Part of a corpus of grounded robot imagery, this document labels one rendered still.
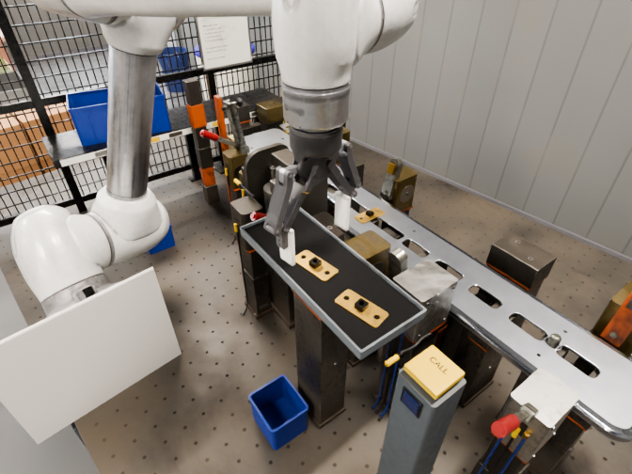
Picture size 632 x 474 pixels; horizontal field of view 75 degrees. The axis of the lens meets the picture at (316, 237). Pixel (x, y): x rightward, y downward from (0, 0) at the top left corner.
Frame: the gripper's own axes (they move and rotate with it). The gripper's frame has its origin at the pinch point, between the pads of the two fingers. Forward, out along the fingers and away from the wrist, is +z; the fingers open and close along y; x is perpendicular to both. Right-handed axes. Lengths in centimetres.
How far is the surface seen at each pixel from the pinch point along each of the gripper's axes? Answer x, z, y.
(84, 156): -103, 21, 5
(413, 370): 24.6, 6.6, 5.7
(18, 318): -171, 123, 46
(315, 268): 0.7, 6.2, 0.8
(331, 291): 6.2, 6.6, 2.6
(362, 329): 15.1, 6.6, 5.2
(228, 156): -64, 18, -25
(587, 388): 44, 23, -23
